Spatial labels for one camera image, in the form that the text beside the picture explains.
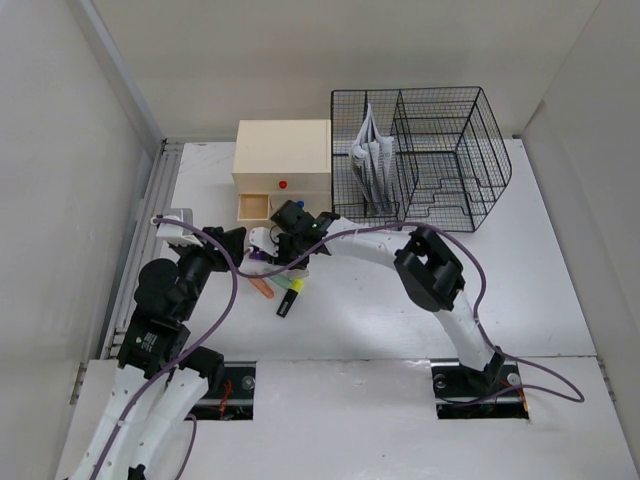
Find cream wooden drawer cabinet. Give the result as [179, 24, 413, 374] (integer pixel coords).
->
[232, 120, 332, 226]

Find black wire mesh organizer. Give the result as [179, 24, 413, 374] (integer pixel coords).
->
[331, 86, 512, 233]

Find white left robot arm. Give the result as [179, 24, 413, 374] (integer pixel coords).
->
[72, 217, 246, 479]

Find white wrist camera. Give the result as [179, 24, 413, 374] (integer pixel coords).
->
[248, 227, 279, 257]
[150, 208, 202, 247]

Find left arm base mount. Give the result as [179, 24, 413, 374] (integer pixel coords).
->
[191, 362, 257, 421]

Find yellow black highlighter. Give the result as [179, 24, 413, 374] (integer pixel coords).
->
[276, 279, 304, 318]

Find white instruction booklet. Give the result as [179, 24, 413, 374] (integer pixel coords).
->
[348, 103, 395, 214]

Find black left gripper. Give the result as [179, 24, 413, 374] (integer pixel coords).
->
[174, 225, 244, 320]

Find aluminium rail frame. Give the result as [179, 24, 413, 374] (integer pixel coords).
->
[69, 139, 182, 405]

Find green highlighter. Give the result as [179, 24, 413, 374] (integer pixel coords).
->
[263, 270, 292, 290]

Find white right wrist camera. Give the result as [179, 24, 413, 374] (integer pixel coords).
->
[248, 227, 279, 257]

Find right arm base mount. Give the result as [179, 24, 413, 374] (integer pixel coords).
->
[431, 358, 529, 420]

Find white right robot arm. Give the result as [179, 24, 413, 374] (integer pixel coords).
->
[249, 200, 504, 394]

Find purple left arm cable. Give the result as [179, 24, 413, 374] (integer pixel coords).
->
[79, 215, 251, 480]

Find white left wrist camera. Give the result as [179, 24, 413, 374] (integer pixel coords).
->
[150, 208, 202, 247]

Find orange highlighter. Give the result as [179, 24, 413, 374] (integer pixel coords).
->
[249, 278, 275, 299]

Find purple black highlighter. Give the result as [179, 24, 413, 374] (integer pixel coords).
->
[249, 250, 269, 262]

